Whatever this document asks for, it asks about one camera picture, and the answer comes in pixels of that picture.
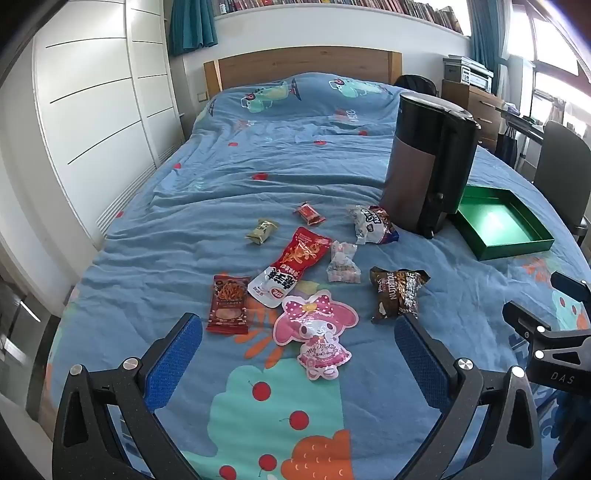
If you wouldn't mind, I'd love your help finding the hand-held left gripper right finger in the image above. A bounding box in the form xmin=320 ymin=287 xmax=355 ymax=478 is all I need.
xmin=393 ymin=315 xmax=546 ymax=480

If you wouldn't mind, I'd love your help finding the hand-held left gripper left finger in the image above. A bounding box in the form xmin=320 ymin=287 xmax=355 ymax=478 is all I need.
xmin=52 ymin=313 xmax=204 ymax=480

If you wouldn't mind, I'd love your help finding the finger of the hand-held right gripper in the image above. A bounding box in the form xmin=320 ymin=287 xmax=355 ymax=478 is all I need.
xmin=502 ymin=300 xmax=591 ymax=393
xmin=551 ymin=271 xmax=591 ymax=308

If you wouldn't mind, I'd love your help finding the green cardboard box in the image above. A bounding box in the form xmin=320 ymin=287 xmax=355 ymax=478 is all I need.
xmin=450 ymin=185 xmax=555 ymax=262

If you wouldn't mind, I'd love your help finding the white and purple snack bag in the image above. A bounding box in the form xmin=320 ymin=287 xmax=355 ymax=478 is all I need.
xmin=347 ymin=204 xmax=400 ymax=245

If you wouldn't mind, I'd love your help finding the red and white snack pouch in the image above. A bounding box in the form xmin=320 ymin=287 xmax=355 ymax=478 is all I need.
xmin=247 ymin=226 xmax=333 ymax=308

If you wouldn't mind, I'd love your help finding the brown chocolate snack packet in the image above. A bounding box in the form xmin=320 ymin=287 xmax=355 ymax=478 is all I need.
xmin=369 ymin=266 xmax=431 ymax=325

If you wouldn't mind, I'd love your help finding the dark red snack packet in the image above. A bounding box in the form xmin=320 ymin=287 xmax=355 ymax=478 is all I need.
xmin=206 ymin=274 xmax=250 ymax=335

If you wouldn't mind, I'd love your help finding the pink cartoon snack bag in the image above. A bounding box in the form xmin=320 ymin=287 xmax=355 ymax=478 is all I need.
xmin=272 ymin=289 xmax=359 ymax=382

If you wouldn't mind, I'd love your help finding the clear candy packet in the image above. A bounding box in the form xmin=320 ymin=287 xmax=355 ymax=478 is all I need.
xmin=327 ymin=240 xmax=362 ymax=284

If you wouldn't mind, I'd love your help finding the blue printed blanket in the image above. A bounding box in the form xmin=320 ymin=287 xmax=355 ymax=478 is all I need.
xmin=46 ymin=71 xmax=591 ymax=480

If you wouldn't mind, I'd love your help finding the grey chair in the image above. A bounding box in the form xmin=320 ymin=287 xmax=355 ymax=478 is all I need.
xmin=531 ymin=120 xmax=591 ymax=232

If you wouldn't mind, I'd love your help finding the olive green snack packet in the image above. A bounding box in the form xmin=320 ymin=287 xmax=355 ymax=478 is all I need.
xmin=245 ymin=218 xmax=280 ymax=245

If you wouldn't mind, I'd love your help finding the grey cabinet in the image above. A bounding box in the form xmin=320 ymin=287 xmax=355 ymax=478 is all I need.
xmin=0 ymin=272 xmax=61 ymax=416

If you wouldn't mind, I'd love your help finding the grey desk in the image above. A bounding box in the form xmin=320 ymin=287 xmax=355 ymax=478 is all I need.
xmin=501 ymin=104 xmax=546 ymax=139

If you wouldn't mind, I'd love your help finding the small red snack packet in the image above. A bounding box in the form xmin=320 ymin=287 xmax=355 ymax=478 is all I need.
xmin=293 ymin=202 xmax=327 ymax=227

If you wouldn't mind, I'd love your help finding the black and brown appliance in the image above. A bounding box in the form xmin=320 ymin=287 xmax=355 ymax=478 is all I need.
xmin=379 ymin=91 xmax=482 ymax=240

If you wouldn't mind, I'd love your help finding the wooden dresser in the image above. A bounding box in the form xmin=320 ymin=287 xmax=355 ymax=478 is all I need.
xmin=442 ymin=79 xmax=505 ymax=153

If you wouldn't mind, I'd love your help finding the grey printer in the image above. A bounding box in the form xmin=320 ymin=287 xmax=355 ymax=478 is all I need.
xmin=443 ymin=55 xmax=494 ymax=88

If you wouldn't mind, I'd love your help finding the window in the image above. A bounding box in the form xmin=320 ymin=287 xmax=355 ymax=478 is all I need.
xmin=508 ymin=0 xmax=591 ymax=134

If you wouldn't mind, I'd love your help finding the white wardrobe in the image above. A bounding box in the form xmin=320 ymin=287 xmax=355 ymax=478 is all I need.
xmin=32 ymin=0 xmax=185 ymax=241

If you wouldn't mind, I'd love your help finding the black bag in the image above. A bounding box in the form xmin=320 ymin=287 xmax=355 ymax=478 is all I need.
xmin=393 ymin=74 xmax=437 ymax=100

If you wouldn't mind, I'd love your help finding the teal curtain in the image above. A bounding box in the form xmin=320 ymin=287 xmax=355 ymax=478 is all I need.
xmin=170 ymin=0 xmax=219 ymax=57
xmin=470 ymin=0 xmax=509 ymax=86

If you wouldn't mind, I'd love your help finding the row of books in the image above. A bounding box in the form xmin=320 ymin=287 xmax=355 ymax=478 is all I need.
xmin=213 ymin=0 xmax=464 ymax=34

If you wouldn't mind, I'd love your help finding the wooden headboard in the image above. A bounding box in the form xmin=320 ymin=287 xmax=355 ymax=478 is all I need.
xmin=204 ymin=46 xmax=403 ymax=100

